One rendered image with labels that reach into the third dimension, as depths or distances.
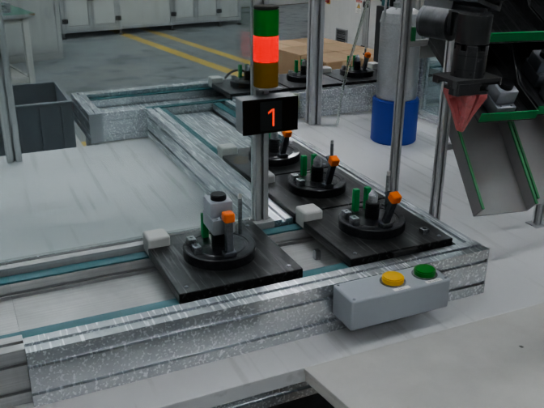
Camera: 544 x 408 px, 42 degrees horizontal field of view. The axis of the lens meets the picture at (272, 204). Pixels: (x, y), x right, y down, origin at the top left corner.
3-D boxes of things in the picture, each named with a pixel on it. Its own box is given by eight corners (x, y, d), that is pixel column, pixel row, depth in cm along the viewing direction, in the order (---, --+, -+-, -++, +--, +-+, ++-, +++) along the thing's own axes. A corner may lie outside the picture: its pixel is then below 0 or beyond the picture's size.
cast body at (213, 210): (235, 232, 131) (235, 197, 129) (213, 236, 130) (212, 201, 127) (221, 216, 139) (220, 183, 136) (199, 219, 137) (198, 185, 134)
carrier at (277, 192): (385, 205, 164) (389, 154, 159) (293, 222, 155) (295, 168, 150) (334, 173, 184) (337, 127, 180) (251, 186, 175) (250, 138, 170)
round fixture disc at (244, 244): (267, 261, 132) (267, 252, 132) (197, 276, 127) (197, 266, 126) (240, 233, 144) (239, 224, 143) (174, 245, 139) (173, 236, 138)
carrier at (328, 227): (452, 247, 144) (458, 189, 139) (350, 269, 134) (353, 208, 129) (386, 206, 164) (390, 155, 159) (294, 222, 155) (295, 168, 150)
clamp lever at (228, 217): (235, 251, 129) (235, 213, 127) (226, 253, 129) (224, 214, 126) (229, 244, 133) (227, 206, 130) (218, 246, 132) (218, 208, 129)
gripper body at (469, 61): (430, 83, 122) (435, 40, 119) (477, 79, 126) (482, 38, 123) (453, 92, 116) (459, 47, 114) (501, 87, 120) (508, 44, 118)
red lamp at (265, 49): (282, 61, 137) (282, 36, 135) (259, 63, 135) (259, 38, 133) (272, 57, 141) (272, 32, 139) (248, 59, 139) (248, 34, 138)
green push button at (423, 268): (439, 280, 130) (440, 270, 129) (421, 284, 128) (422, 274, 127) (426, 271, 133) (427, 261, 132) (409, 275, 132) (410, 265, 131)
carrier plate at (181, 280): (303, 278, 131) (303, 267, 130) (179, 304, 121) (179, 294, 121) (252, 229, 151) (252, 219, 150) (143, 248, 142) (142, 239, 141)
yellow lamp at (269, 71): (282, 87, 139) (282, 62, 137) (259, 89, 137) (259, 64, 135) (271, 82, 143) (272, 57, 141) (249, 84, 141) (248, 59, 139)
